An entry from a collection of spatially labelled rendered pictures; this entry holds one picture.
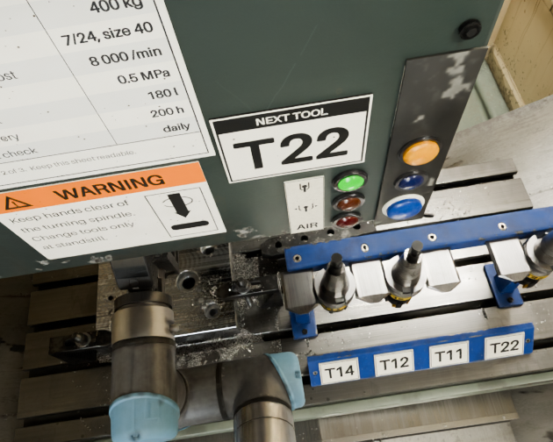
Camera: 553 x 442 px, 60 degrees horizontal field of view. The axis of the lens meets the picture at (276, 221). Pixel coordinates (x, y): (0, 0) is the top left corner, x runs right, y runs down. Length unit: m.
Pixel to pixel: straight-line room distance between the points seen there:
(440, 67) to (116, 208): 0.24
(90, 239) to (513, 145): 1.27
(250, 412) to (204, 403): 0.07
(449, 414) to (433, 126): 0.96
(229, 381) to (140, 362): 0.13
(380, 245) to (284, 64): 0.55
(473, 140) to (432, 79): 1.24
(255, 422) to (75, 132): 0.42
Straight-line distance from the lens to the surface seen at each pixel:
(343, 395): 1.04
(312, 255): 0.77
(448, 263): 0.80
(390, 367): 1.03
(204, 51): 0.26
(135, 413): 0.58
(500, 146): 1.51
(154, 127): 0.30
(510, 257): 0.83
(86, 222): 0.40
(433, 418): 1.22
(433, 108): 0.33
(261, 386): 0.64
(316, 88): 0.29
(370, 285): 0.77
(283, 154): 0.33
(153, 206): 0.37
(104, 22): 0.25
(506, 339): 1.08
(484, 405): 1.27
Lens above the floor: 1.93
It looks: 62 degrees down
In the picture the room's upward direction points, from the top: 11 degrees counter-clockwise
